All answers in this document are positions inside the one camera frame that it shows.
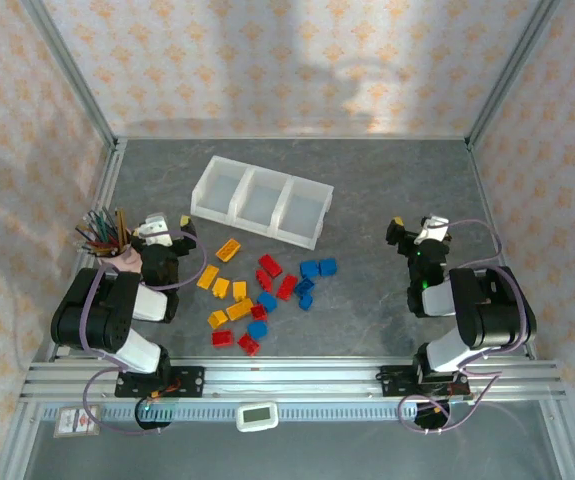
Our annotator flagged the pink cup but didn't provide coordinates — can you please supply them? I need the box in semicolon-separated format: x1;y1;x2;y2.
109;248;143;275

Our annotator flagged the bunch of colored pencils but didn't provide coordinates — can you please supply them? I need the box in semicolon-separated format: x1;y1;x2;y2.
75;207;131;259

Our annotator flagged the red and white card box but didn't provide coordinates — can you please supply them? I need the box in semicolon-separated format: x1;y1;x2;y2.
52;403;103;439

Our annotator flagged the white digital timer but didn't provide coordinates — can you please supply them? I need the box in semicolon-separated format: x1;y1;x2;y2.
235;401;280;433

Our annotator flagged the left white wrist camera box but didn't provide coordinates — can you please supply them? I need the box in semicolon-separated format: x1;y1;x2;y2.
134;213;174;247

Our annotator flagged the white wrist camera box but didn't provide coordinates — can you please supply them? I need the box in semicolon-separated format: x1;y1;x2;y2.
134;213;174;247
413;213;451;246

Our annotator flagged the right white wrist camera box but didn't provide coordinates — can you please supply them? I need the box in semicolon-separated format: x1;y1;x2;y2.
413;213;451;246

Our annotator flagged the aluminium frame side rail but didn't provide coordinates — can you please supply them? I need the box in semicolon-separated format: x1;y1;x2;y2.
46;139;128;362
465;141;538;360

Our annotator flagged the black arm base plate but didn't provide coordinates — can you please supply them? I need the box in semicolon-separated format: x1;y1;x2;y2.
114;366;206;400
379;364;472;400

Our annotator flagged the aluminium frame back bar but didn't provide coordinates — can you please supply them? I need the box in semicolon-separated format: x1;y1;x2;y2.
114;133;471;142

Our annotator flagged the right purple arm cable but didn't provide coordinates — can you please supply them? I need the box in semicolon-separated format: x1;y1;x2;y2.
397;218;537;436

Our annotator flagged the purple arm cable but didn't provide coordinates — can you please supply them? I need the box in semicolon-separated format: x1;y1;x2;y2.
397;218;537;436
81;227;208;436

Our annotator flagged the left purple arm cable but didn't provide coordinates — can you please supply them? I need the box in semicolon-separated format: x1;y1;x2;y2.
81;227;208;436

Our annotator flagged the aluminium frame post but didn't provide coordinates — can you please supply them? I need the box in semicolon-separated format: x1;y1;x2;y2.
465;0;564;149
19;0;121;151

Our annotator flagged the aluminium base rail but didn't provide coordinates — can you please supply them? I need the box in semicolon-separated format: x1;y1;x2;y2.
19;357;566;404

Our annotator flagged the grey slotted cable duct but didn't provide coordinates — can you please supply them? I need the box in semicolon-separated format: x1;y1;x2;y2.
40;401;448;424

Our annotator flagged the aluminium frame leg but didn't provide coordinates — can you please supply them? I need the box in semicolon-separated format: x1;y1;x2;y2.
0;399;43;480
539;399;575;480

